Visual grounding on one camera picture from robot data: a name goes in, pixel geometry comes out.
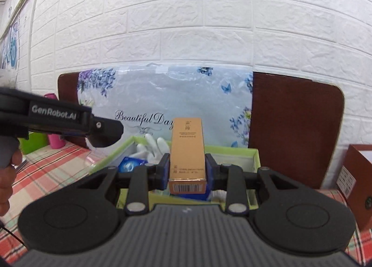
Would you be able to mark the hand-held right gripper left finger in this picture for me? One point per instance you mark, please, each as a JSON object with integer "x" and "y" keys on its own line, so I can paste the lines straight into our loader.
{"x": 163, "y": 171}

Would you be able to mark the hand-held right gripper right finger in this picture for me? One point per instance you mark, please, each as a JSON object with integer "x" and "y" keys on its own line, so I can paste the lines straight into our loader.
{"x": 209, "y": 171}

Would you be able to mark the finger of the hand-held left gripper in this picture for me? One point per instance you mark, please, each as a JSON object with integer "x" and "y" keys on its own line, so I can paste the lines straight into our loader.
{"x": 106, "y": 131}

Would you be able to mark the gold cardboard box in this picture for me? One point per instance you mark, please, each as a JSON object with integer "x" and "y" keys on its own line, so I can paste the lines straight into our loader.
{"x": 187, "y": 150}

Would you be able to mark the small blue box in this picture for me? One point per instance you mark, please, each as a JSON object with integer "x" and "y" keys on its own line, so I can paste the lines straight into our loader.
{"x": 132, "y": 165}

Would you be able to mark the green cardboard box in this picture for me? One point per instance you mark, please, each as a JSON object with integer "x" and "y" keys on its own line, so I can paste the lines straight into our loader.
{"x": 247, "y": 153}

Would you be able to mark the person's left hand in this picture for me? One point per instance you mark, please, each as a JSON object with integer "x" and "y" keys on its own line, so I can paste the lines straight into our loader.
{"x": 7, "y": 185}

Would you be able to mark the white gloves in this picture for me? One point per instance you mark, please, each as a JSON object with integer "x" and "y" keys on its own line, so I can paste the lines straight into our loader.
{"x": 152, "y": 146}

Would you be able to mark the pink bottle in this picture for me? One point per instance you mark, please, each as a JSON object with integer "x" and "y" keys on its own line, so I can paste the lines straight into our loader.
{"x": 56, "y": 142}

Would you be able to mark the green tray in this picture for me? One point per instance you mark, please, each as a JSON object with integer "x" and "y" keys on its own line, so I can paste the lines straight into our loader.
{"x": 35, "y": 143}

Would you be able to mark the plaid cloth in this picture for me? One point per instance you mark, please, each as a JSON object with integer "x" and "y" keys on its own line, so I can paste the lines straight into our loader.
{"x": 55, "y": 165}

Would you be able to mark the floral plastic bag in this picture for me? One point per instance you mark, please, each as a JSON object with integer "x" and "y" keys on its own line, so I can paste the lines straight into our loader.
{"x": 174, "y": 92}

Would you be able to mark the brown headboard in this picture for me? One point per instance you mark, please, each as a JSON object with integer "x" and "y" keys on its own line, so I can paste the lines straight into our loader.
{"x": 293, "y": 130}

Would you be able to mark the brown cardboard box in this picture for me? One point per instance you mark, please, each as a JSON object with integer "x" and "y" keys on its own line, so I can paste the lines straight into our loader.
{"x": 359, "y": 185}

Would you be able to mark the wall poster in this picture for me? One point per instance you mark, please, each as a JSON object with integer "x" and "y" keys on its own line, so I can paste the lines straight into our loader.
{"x": 11, "y": 48}

